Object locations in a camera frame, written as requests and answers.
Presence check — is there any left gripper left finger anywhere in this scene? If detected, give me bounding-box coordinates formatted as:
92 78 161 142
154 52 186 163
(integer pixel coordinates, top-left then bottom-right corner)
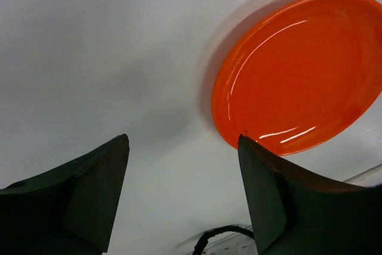
1 134 130 253

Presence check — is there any orange plate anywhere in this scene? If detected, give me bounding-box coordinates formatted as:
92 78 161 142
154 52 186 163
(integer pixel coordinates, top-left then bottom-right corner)
211 0 381 155

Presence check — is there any black cable loop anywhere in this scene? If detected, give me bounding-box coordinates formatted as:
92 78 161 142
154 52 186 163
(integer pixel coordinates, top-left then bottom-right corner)
193 225 255 253

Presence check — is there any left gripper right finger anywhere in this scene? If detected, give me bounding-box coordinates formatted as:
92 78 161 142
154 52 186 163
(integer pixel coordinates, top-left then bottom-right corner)
238 136 381 254

